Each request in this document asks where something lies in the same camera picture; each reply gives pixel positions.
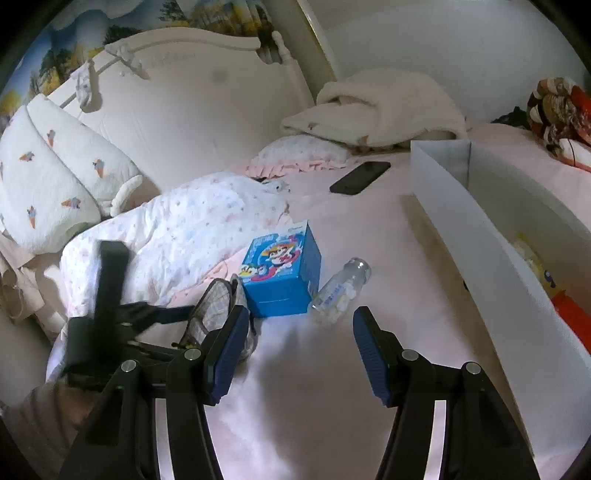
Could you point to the white ice cream print pillow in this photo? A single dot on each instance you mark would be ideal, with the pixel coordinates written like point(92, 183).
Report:
point(92, 152)
point(41, 184)

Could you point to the pink ruffled pillow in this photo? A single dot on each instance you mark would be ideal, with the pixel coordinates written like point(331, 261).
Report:
point(295, 152)

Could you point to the blue cartoon print box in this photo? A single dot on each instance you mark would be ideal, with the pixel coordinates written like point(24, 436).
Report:
point(277, 277)

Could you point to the white fabric bow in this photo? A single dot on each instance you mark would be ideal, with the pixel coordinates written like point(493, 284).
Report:
point(125, 55)

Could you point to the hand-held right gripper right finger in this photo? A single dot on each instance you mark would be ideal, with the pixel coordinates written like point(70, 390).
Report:
point(369, 357)

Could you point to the dark cloth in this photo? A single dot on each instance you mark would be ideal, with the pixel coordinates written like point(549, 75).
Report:
point(510, 117)

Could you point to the landscape wall mural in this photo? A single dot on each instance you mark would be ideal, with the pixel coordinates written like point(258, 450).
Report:
point(60, 50)

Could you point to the red brown patterned cloth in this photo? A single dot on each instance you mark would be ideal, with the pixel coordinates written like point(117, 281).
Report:
point(554, 110)

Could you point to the small white sock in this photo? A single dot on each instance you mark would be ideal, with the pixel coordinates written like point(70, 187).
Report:
point(87, 85)

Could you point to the black smartphone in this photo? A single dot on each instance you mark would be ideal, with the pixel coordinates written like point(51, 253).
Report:
point(360, 177)

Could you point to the orange packet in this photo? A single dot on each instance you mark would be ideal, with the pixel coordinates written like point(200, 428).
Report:
point(572, 311)

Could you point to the person's left forearm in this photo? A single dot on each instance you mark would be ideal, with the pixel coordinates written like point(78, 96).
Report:
point(41, 415)

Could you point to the folded white fleece blanket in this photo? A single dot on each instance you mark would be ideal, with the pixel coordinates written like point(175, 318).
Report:
point(369, 106)

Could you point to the pink bed sheet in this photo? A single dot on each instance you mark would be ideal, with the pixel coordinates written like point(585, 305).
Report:
point(392, 277)

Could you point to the beige cloth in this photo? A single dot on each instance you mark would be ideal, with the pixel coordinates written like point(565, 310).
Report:
point(23, 277)

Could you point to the white storage box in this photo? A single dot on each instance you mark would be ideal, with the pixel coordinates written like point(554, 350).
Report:
point(461, 217)

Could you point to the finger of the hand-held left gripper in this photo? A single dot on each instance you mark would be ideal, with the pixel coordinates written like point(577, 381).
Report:
point(152, 349)
point(159, 313)

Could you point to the clear bottle with white tablets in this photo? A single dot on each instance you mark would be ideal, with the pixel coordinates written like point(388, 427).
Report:
point(337, 293)

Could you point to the white bed headboard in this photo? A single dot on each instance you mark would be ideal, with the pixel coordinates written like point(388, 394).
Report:
point(184, 115)

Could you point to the white floral quilt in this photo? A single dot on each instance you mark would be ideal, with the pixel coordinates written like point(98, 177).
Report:
point(184, 230)

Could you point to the plaid fabric pouch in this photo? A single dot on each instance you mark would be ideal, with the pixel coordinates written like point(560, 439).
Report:
point(212, 304)

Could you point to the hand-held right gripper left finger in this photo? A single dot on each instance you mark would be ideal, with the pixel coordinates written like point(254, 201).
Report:
point(228, 355)

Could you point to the yellow packet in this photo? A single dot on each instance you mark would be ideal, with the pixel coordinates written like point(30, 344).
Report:
point(528, 256)

